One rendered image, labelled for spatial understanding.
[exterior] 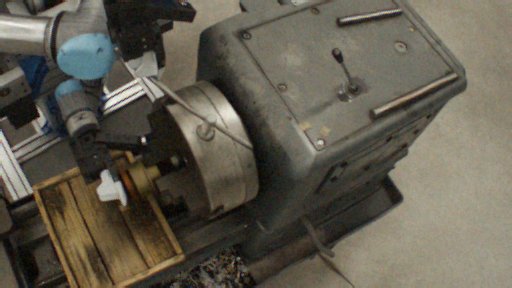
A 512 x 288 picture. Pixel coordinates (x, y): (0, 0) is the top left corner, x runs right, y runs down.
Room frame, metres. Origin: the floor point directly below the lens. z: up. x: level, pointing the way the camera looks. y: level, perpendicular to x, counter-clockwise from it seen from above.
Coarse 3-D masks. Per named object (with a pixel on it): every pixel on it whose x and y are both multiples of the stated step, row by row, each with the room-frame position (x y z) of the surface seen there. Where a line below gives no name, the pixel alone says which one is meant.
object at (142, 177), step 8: (136, 160) 0.48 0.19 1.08; (128, 168) 0.44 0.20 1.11; (136, 168) 0.44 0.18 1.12; (144, 168) 0.45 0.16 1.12; (152, 168) 0.46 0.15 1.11; (120, 176) 0.42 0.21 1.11; (128, 176) 0.42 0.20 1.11; (136, 176) 0.43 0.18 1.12; (144, 176) 0.43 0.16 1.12; (152, 176) 0.44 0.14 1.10; (160, 176) 0.45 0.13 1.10; (128, 184) 0.41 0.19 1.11; (136, 184) 0.41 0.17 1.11; (144, 184) 0.41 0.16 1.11; (152, 184) 0.42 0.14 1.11; (128, 192) 0.39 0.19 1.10; (136, 192) 0.40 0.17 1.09; (144, 192) 0.40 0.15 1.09; (152, 192) 0.41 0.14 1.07
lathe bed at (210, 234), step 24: (72, 192) 0.44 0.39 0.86; (24, 216) 0.34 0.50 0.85; (168, 216) 0.47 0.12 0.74; (216, 216) 0.47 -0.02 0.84; (240, 216) 0.47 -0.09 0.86; (24, 240) 0.27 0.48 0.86; (48, 240) 0.29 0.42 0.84; (192, 240) 0.38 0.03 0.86; (216, 240) 0.39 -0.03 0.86; (240, 240) 0.46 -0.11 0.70; (48, 264) 0.23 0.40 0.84; (192, 264) 0.35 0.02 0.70
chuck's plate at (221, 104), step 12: (192, 84) 0.66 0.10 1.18; (204, 84) 0.65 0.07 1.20; (216, 96) 0.60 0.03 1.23; (216, 108) 0.57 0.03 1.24; (228, 108) 0.58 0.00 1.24; (228, 120) 0.55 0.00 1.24; (240, 132) 0.53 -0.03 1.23; (240, 144) 0.51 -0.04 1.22; (240, 156) 0.48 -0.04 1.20; (252, 156) 0.49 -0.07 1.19; (252, 168) 0.48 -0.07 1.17; (252, 180) 0.46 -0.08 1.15; (252, 192) 0.45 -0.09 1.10
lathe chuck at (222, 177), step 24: (168, 96) 0.60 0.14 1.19; (192, 96) 0.60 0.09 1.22; (192, 120) 0.53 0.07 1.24; (192, 144) 0.48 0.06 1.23; (216, 144) 0.49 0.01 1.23; (192, 168) 0.46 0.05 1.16; (216, 168) 0.45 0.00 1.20; (240, 168) 0.47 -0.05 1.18; (216, 192) 0.41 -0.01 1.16; (240, 192) 0.43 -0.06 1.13
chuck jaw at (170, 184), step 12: (156, 180) 0.43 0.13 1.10; (168, 180) 0.44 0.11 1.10; (180, 180) 0.44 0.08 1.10; (192, 180) 0.45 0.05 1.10; (168, 192) 0.42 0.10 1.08; (180, 192) 0.41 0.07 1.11; (192, 192) 0.42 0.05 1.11; (192, 204) 0.39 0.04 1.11; (204, 204) 0.40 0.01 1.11; (192, 216) 0.37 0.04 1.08
